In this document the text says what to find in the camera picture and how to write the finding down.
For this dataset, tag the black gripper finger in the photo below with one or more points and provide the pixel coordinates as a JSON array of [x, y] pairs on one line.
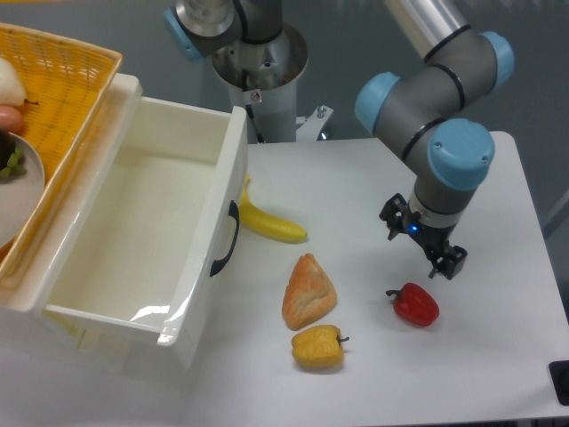
[[446, 260], [393, 213]]

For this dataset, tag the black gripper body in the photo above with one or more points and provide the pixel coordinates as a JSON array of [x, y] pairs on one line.
[[427, 228]]

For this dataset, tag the red bell pepper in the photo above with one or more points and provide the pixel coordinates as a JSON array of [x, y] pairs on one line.
[[414, 304]]

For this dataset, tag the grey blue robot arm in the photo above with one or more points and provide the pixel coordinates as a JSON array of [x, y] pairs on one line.
[[417, 118]]

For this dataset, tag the yellow bell pepper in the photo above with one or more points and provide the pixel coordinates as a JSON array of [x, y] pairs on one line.
[[319, 347]]

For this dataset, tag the orange pastry bread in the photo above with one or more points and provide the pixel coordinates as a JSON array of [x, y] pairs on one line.
[[309, 295]]

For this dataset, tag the yellow banana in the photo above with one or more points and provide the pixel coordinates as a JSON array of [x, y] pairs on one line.
[[267, 224]]

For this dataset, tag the black corner object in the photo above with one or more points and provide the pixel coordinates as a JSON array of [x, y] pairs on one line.
[[559, 372]]

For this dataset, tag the white plastic drawer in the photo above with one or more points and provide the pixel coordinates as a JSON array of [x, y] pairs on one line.
[[140, 268]]

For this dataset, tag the yellow woven basket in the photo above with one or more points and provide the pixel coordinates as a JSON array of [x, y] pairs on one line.
[[68, 79]]

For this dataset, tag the white plate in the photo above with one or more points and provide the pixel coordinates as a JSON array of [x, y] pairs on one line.
[[21, 194]]

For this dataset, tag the green grapes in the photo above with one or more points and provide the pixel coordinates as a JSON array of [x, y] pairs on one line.
[[14, 164]]

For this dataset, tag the white drawer cabinet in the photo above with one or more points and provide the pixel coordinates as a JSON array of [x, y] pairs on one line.
[[27, 324]]

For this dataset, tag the pink sausage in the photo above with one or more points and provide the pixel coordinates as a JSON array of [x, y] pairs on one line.
[[11, 120]]

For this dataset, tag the white mounting bracket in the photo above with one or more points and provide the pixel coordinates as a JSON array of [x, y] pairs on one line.
[[313, 127]]

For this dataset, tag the black drawer handle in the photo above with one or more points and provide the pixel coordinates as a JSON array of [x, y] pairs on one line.
[[230, 236]]

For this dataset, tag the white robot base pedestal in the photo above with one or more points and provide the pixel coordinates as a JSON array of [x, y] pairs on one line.
[[262, 79]]

